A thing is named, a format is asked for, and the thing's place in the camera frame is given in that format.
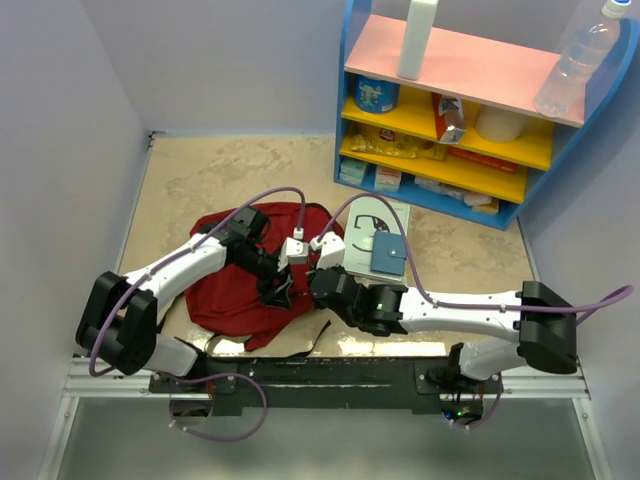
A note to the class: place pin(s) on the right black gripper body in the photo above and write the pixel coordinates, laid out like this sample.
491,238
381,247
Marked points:
318,303

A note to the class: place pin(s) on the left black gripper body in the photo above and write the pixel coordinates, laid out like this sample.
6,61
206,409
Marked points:
263,266

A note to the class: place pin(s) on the red backpack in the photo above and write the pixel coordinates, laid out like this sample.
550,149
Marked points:
228,302

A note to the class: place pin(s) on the blue wallet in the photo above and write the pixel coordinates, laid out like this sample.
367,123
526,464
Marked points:
389,254

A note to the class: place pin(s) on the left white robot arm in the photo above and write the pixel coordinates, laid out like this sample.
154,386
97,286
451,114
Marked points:
118,328

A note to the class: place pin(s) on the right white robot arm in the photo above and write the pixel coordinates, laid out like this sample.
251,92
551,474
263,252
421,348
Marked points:
531,326

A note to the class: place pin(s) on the teal tissue pack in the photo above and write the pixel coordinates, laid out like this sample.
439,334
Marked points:
352,170

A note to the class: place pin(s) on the pink tissue pack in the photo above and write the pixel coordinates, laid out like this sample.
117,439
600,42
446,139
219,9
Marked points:
387,179

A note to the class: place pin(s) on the yellow snack bag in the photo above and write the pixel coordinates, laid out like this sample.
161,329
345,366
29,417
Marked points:
385,142

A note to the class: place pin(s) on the white booklet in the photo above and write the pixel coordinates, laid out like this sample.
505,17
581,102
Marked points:
368,215

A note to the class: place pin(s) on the white wrapped packs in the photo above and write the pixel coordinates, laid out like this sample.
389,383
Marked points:
477,202

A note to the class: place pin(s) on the red flat box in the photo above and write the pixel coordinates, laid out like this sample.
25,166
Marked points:
482,159

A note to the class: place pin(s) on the blue round tin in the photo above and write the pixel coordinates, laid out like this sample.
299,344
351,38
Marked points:
375,96

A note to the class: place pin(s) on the blue wooden shelf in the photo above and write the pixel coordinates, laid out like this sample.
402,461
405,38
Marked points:
480,71

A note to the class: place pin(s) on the red snack box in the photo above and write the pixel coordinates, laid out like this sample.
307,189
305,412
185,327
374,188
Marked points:
450,123

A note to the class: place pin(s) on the white paper roll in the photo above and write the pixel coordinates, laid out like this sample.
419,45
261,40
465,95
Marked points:
499,125

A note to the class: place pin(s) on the white bottle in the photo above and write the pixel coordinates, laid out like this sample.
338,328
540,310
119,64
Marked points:
419,22

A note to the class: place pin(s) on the clear plastic water bottle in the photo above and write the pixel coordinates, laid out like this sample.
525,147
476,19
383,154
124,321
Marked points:
583,55

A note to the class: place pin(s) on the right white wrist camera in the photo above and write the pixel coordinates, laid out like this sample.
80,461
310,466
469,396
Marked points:
330,249

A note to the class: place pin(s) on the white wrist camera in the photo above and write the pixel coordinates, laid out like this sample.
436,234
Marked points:
330,249
293,252

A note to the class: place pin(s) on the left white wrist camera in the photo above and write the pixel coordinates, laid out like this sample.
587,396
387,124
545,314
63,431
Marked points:
293,252

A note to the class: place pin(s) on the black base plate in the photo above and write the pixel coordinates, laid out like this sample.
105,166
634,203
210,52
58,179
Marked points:
422,385

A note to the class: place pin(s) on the aluminium rail frame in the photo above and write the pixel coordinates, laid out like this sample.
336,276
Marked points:
115,428

